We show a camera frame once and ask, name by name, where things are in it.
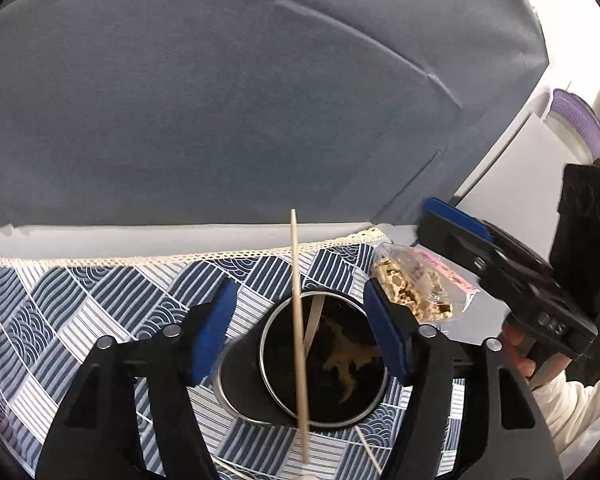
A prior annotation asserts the clear bag of snacks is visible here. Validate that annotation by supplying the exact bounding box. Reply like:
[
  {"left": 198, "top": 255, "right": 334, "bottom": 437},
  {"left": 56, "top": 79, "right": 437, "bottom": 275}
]
[{"left": 370, "top": 242, "right": 481, "bottom": 326}]

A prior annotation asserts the blue patterned tablecloth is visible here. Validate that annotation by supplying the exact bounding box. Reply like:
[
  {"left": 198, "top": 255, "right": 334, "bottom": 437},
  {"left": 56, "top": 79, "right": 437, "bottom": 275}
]
[{"left": 0, "top": 227, "right": 468, "bottom": 480}]

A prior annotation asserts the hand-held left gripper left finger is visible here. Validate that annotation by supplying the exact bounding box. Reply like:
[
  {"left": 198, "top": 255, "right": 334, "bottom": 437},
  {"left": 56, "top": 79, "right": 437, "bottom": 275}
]
[{"left": 35, "top": 277, "right": 238, "bottom": 480}]

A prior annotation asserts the glass jar purple lid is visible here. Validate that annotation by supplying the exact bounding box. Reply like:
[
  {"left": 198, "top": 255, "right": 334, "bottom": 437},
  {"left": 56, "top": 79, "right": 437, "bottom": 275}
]
[{"left": 542, "top": 87, "right": 600, "bottom": 166}]

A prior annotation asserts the grey backdrop board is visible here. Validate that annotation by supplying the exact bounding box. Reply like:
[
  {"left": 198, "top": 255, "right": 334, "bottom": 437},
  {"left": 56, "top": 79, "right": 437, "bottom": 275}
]
[{"left": 0, "top": 0, "right": 553, "bottom": 228}]

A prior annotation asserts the black cylindrical utensil holder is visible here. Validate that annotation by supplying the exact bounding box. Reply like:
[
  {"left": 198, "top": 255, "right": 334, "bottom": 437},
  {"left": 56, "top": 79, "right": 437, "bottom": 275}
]
[{"left": 215, "top": 287, "right": 388, "bottom": 428}]

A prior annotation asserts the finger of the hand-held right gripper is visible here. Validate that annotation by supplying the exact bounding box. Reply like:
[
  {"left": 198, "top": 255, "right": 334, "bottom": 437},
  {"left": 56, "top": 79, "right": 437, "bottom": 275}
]
[
  {"left": 416, "top": 211, "right": 512, "bottom": 287},
  {"left": 421, "top": 197, "right": 549, "bottom": 274}
]

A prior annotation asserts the person's right hand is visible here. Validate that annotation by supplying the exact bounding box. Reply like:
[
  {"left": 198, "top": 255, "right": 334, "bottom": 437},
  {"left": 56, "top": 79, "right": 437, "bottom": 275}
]
[{"left": 500, "top": 322, "right": 537, "bottom": 380}]

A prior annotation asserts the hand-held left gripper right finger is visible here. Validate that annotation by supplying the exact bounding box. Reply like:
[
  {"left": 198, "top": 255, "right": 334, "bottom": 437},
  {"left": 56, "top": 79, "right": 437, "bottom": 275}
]
[{"left": 364, "top": 277, "right": 566, "bottom": 480}]

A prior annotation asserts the person's right forearm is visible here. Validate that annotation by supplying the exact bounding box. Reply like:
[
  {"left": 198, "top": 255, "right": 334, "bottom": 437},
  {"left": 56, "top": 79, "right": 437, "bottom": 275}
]
[{"left": 530, "top": 367, "right": 600, "bottom": 466}]

